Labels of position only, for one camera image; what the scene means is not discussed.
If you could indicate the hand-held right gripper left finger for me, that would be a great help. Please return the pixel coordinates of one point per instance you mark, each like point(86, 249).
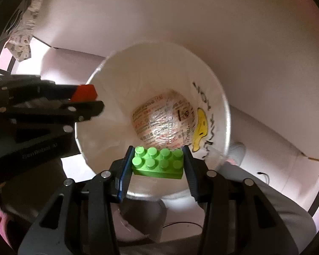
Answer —
point(124, 175)

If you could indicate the crumpled printed paper ball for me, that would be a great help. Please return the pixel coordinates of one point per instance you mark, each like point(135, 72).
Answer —
point(159, 119)

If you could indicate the white trash bin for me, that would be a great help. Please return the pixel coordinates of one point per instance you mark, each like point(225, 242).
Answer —
point(143, 225)

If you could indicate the large white board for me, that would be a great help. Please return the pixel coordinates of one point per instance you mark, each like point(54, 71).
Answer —
point(175, 10)

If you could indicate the green building block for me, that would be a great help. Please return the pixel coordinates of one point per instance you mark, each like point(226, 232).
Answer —
point(154, 166)

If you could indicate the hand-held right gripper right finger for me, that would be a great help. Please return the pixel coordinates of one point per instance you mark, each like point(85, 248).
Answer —
point(190, 176)

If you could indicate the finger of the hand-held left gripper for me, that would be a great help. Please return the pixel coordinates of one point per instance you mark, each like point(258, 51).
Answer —
point(90, 109)
point(42, 91)

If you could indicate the printed paper scrap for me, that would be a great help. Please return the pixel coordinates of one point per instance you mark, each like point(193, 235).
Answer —
point(24, 37)

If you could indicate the white smiley plastic bag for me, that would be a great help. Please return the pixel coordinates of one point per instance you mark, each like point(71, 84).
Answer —
point(114, 103)

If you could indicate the red building block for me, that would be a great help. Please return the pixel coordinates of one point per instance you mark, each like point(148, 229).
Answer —
point(84, 93)

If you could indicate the person's right foot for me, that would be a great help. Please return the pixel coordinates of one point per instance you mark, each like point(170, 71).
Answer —
point(237, 151)

